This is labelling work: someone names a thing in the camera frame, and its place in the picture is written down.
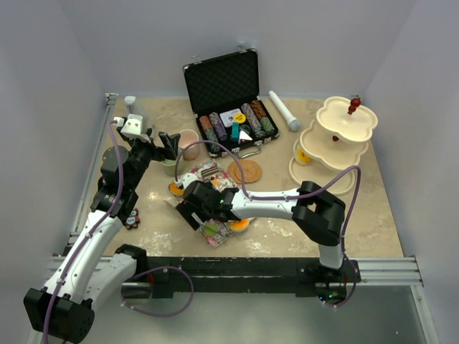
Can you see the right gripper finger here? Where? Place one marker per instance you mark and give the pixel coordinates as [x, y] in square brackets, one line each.
[185, 210]
[193, 220]

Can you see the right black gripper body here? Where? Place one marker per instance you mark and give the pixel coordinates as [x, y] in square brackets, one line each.
[205, 213]

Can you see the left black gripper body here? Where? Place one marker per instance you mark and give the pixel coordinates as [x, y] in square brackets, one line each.
[143, 153]

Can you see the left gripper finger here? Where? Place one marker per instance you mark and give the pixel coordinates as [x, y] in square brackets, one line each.
[174, 144]
[165, 139]

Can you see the green ceramic cup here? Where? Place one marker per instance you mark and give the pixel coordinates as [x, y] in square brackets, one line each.
[173, 167]

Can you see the orange glazed donut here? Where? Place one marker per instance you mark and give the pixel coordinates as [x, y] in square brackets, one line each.
[176, 190]

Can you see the chocolate layered cake slice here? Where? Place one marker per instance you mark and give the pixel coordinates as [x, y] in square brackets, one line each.
[209, 173]

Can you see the orange yellow small donut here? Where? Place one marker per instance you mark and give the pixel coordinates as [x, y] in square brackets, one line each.
[302, 158]

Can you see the metal tongs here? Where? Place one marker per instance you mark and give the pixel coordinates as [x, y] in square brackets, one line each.
[197, 206]

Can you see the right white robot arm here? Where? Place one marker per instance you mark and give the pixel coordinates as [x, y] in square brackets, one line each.
[319, 214]

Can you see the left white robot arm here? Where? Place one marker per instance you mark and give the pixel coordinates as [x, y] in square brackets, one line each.
[65, 306]

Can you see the pink ceramic cup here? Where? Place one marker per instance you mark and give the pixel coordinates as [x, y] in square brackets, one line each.
[187, 137]

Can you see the woven rattan coaster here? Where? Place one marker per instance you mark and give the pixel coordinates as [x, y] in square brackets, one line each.
[231, 172]
[252, 171]

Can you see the owl figurine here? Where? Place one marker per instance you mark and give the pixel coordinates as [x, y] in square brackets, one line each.
[133, 220]

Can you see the white clamp device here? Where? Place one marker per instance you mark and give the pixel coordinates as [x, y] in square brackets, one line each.
[130, 104]

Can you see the black poker chip case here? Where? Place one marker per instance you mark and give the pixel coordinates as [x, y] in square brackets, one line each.
[225, 84]

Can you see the cream three-tier cake stand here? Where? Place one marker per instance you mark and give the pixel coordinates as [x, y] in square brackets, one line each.
[337, 137]

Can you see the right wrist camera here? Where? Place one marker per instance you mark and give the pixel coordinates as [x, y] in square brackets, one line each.
[185, 180]

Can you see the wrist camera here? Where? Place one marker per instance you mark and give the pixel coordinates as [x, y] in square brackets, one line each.
[133, 127]
[185, 180]

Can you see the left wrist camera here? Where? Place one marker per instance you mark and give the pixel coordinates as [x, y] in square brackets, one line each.
[133, 127]

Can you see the black base frame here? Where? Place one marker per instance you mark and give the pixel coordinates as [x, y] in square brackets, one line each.
[301, 276]

